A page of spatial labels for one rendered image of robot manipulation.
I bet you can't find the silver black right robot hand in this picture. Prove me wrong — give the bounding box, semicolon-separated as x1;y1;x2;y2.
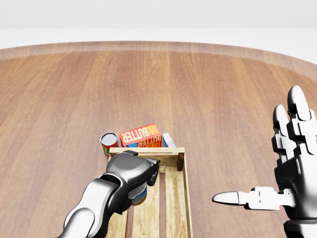
212;85;317;221

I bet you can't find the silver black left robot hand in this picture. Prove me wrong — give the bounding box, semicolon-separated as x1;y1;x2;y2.
101;150;161;215

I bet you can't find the blue yellow printed tin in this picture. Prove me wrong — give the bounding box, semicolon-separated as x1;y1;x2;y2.
128;185;148;206

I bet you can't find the wooden slat tray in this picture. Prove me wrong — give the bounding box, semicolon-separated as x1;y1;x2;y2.
106;147;194;238

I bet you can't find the red label tin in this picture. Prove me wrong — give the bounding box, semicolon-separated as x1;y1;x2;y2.
100;132;119;160

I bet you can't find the red butter box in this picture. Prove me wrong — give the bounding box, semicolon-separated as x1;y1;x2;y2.
119;123;162;148

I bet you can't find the white blue small box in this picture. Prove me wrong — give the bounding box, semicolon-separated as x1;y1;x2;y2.
162;132;177;148

